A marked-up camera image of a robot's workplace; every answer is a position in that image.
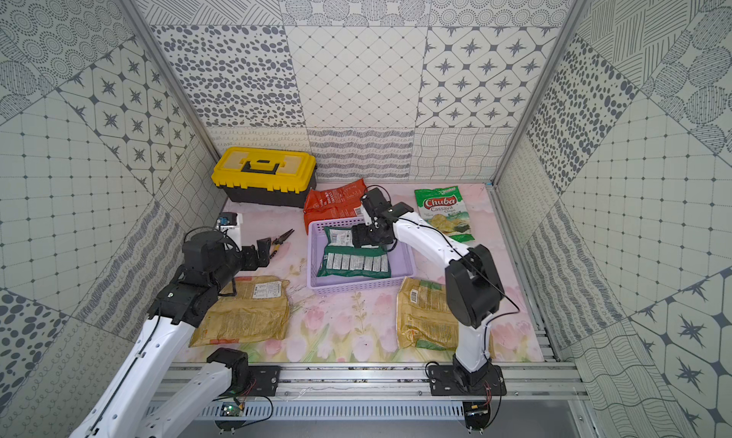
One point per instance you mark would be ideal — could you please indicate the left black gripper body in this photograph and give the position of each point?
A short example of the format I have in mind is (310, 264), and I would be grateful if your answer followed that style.
(261, 252)

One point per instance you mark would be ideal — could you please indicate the dark green snack bag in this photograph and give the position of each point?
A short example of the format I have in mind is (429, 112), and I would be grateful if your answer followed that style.
(342, 258)

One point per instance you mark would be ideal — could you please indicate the left green circuit board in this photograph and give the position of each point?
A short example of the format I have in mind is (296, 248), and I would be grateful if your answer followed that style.
(231, 410)

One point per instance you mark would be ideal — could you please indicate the purple plastic basket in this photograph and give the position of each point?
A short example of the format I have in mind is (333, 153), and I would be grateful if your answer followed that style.
(401, 261)

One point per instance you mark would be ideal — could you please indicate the green Chuba chip bag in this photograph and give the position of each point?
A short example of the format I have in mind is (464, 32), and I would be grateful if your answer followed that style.
(445, 210)

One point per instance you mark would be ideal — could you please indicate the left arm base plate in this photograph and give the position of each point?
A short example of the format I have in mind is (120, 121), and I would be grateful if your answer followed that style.
(263, 380)

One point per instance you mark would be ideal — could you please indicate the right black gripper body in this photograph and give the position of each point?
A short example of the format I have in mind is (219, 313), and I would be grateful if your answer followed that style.
(386, 239)

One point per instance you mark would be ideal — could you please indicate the aluminium mounting rail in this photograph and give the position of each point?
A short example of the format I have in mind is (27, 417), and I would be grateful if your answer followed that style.
(401, 391)

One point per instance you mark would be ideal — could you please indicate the gold chip bag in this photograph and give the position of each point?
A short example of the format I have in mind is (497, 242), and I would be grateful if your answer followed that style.
(259, 312)
(423, 318)

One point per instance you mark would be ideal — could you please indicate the right circuit board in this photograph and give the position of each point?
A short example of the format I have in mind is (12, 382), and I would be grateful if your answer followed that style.
(477, 416)

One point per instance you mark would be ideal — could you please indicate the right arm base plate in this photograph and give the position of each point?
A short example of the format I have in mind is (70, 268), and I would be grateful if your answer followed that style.
(446, 381)

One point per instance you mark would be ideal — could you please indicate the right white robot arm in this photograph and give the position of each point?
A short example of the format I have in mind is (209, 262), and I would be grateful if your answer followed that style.
(473, 288)

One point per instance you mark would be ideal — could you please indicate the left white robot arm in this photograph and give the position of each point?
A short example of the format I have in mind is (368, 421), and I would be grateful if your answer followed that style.
(211, 262)

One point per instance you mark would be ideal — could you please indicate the yellow handled pliers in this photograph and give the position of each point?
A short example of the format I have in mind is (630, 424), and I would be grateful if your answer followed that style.
(279, 242)

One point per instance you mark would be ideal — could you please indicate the red chip bag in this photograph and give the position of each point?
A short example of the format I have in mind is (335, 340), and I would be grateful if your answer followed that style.
(331, 204)

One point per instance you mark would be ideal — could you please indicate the yellow black toolbox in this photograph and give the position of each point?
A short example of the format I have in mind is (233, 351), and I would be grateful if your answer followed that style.
(266, 176)

